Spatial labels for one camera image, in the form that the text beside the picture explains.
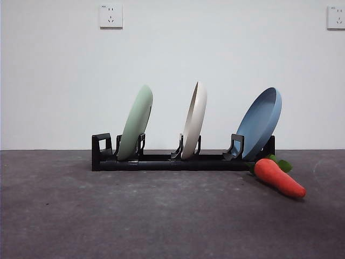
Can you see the green plate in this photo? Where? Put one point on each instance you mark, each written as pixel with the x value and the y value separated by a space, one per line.
pixel 134 121

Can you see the orange carrot with green leaves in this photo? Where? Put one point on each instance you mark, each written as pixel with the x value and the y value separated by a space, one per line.
pixel 277 178

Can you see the beige plate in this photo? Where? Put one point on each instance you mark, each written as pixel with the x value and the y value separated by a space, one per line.
pixel 194 121

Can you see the black plate rack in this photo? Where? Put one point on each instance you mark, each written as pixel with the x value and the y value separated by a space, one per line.
pixel 151 165

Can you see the blue plate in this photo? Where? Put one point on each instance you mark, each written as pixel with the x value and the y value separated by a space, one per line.
pixel 258 121

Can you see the white wall socket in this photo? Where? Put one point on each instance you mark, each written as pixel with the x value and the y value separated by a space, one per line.
pixel 336 17
pixel 111 16

